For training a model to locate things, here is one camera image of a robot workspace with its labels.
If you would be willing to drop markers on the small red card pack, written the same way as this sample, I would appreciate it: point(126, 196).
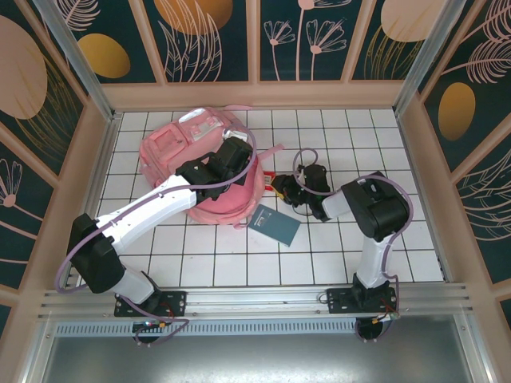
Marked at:
point(267, 177)

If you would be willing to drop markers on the thin slate blue notebook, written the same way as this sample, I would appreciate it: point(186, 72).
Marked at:
point(279, 229)

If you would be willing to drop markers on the pink student backpack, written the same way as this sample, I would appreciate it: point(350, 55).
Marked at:
point(167, 143)

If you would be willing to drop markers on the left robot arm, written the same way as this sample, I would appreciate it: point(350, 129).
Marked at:
point(159, 203)

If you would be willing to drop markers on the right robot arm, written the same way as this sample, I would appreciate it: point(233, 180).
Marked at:
point(371, 259)

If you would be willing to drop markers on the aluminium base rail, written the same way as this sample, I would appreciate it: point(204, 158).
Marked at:
point(259, 299)

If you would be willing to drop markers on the aluminium side rail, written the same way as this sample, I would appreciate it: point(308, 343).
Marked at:
point(423, 199)
point(92, 199)

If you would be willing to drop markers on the aluminium frame post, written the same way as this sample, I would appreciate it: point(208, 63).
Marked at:
point(427, 56)
point(85, 68)

